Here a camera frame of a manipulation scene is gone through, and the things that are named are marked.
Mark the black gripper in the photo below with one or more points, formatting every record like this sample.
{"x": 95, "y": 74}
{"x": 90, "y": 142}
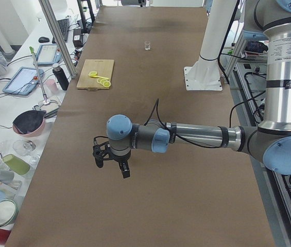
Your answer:
{"x": 120, "y": 159}

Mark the clear glass measuring cup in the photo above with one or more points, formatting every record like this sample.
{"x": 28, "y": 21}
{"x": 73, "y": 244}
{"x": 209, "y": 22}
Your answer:
{"x": 147, "y": 45}

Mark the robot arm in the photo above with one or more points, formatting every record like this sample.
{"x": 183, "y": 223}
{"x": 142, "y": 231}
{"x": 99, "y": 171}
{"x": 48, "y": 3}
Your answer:
{"x": 269, "y": 142}

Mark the pink cup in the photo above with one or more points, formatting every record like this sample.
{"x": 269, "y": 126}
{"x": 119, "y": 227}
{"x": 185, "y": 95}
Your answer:
{"x": 51, "y": 84}

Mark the lemon slice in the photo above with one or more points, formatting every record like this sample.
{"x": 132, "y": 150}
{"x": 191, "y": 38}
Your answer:
{"x": 104, "y": 82}

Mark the bamboo cutting board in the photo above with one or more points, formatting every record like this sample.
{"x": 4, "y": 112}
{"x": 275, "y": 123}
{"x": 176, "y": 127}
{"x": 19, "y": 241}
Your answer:
{"x": 91, "y": 68}

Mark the wine glass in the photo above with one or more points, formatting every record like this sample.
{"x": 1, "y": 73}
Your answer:
{"x": 24, "y": 147}

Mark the pink bowl with cloth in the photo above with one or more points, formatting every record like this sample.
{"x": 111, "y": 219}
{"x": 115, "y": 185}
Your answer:
{"x": 29, "y": 124}

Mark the green tumbler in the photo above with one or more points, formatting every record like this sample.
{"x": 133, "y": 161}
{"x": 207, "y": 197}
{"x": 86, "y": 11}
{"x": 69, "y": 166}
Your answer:
{"x": 16, "y": 164}

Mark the black thermos bottle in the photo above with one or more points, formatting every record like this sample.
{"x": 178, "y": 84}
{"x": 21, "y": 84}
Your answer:
{"x": 61, "y": 76}

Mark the white green bowl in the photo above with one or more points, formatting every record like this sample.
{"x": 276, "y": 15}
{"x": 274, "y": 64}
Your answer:
{"x": 8, "y": 212}

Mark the near blue teach pendant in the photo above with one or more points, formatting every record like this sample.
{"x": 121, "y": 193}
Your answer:
{"x": 23, "y": 82}

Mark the blue teach pendant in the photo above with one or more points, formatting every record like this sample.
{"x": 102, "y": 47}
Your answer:
{"x": 48, "y": 55}
{"x": 23, "y": 82}

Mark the far blue teach pendant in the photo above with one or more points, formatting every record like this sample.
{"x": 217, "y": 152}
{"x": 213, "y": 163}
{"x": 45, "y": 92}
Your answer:
{"x": 48, "y": 55}

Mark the black power adapter box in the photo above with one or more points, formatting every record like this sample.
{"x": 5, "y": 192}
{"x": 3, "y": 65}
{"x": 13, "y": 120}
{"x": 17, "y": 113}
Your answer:
{"x": 77, "y": 37}

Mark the black computer mouse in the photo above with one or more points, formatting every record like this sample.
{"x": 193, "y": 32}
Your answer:
{"x": 43, "y": 40}

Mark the black keyboard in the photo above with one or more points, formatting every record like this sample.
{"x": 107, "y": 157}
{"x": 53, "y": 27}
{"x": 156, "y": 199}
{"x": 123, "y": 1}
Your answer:
{"x": 64, "y": 27}

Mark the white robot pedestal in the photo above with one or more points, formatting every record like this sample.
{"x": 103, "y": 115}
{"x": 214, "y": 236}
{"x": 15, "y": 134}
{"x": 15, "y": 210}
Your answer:
{"x": 204, "y": 74}

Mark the metal grabber stick green handle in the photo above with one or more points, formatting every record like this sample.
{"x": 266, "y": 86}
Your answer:
{"x": 46, "y": 101}

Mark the aluminium frame post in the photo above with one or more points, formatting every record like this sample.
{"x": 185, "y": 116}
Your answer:
{"x": 55, "y": 30}

